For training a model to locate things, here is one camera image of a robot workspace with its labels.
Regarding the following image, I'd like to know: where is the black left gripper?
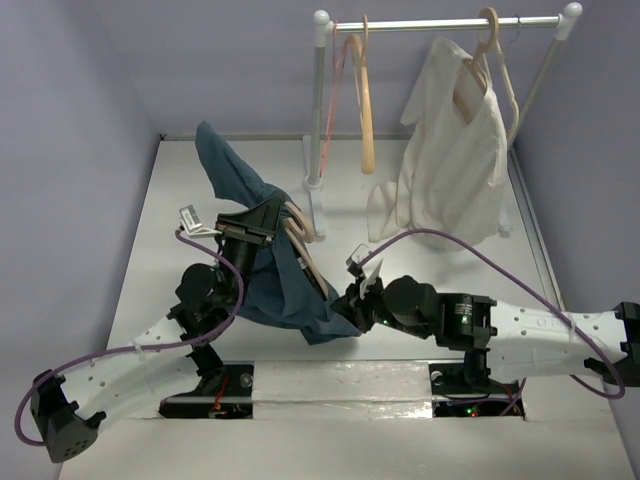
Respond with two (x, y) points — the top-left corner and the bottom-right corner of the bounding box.
(214, 194), (285, 308)

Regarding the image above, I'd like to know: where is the wooden hanger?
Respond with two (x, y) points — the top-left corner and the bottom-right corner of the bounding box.
(462, 7), (520, 146)
(345, 15), (376, 175)
(282, 200), (332, 305)

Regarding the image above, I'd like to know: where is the blue t shirt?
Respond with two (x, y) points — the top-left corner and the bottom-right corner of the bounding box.
(195, 121), (361, 345)

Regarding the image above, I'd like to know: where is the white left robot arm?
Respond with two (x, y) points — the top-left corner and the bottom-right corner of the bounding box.
(28, 195), (284, 464)

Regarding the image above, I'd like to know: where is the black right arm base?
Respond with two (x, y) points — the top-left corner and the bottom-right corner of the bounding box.
(427, 350), (526, 420)

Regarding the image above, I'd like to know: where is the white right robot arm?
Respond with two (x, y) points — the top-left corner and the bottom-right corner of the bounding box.
(331, 275), (639, 392)

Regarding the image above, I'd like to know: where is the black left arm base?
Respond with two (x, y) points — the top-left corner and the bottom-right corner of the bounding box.
(158, 345), (254, 420)

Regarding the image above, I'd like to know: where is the white shirt on hanger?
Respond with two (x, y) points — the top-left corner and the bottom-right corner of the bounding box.
(367, 37), (508, 245)

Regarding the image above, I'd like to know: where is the silver clothes rack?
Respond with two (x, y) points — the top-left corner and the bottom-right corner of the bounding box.
(302, 2), (583, 239)

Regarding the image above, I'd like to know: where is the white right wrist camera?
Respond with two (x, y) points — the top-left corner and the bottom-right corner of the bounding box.
(346, 243), (383, 299)

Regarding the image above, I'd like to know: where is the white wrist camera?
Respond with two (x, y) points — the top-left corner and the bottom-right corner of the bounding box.
(178, 205), (218, 238)
(346, 243), (383, 299)

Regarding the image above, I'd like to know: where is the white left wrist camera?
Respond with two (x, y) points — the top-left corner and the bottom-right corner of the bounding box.
(178, 205), (218, 238)

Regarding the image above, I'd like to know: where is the pink cord on rack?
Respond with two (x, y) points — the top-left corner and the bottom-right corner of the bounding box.
(319, 19), (354, 174)

